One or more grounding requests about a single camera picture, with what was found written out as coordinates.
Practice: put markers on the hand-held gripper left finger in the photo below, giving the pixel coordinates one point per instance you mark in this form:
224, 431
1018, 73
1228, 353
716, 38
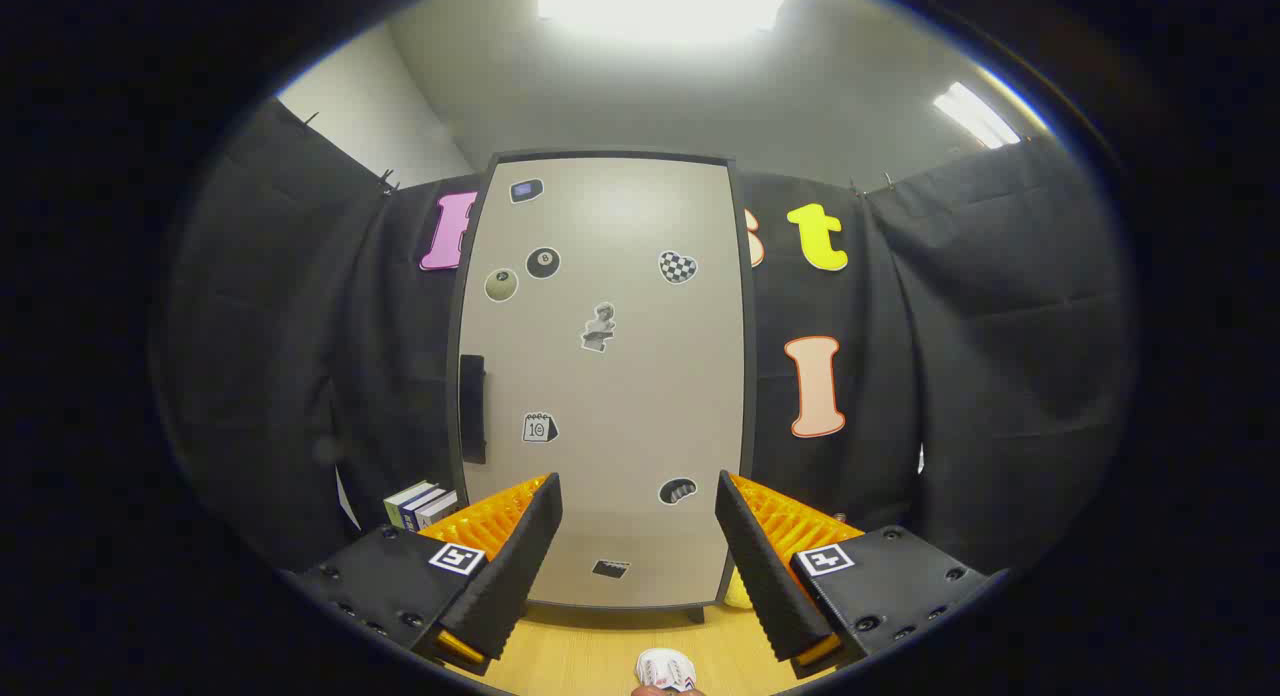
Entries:
515, 576

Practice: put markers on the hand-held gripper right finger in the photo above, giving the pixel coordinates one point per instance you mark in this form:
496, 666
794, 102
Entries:
765, 576

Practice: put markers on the blue spine book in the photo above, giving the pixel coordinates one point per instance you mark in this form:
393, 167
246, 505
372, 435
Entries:
425, 503

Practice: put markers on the ceiling light strip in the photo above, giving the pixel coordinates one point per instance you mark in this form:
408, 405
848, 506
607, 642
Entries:
975, 114

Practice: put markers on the dark grey shoe cabinet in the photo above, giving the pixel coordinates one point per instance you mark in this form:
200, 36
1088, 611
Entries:
751, 376

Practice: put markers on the ceiling light panel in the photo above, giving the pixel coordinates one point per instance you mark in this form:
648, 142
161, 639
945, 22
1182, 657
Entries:
660, 6

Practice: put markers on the white shoe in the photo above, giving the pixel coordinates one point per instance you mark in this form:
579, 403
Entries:
665, 668

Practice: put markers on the white spine book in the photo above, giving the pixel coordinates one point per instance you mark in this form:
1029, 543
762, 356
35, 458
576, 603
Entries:
441, 508

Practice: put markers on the yellow corn toy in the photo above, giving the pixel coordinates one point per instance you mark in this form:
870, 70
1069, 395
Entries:
737, 591

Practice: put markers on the green spine book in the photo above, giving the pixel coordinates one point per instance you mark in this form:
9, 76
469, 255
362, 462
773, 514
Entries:
405, 498

